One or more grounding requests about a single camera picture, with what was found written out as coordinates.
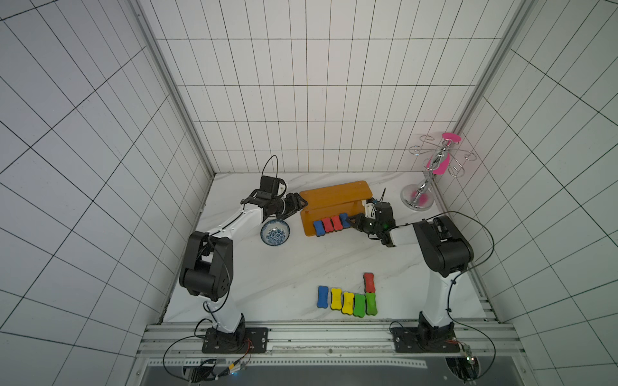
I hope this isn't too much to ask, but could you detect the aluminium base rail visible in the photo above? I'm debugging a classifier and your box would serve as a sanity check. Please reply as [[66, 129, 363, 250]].
[[137, 320, 523, 369]]

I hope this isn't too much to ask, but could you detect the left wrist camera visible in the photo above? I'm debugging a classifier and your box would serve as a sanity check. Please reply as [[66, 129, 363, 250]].
[[257, 175, 287, 199]]

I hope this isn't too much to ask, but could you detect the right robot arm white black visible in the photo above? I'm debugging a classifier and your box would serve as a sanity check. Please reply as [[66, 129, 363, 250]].
[[348, 203, 474, 346]]

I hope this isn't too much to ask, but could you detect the green eraser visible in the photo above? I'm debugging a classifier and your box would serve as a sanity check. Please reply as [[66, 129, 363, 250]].
[[365, 293, 378, 316], [352, 294, 366, 318]]

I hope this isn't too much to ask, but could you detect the yellow eraser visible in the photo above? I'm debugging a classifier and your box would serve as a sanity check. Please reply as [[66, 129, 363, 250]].
[[341, 292, 355, 315], [330, 288, 343, 310]]

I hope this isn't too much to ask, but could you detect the blue eraser top shelf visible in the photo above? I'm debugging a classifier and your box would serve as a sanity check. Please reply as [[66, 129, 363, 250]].
[[316, 286, 329, 309]]

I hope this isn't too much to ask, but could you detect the red eraser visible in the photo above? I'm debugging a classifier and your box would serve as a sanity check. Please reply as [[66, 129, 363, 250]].
[[331, 216, 344, 231], [363, 273, 376, 294], [322, 218, 334, 233]]

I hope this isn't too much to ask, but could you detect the orange two-tier shelf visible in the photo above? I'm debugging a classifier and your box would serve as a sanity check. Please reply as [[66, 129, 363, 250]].
[[299, 181, 373, 237]]

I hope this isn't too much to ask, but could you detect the pink object on stand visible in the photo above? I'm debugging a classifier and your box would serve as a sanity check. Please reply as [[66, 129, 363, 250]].
[[426, 133, 462, 175]]

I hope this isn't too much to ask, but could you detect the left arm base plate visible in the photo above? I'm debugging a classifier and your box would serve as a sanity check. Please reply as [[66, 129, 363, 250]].
[[201, 326, 269, 355]]

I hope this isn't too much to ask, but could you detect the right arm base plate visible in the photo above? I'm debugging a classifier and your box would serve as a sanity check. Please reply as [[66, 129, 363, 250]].
[[390, 326, 460, 354]]

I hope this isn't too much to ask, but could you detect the blue patterned bowl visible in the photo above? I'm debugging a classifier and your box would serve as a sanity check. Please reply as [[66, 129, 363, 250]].
[[260, 220, 291, 247]]

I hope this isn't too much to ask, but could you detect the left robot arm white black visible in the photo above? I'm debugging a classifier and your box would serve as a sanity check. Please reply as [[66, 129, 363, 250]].
[[179, 191, 308, 341]]

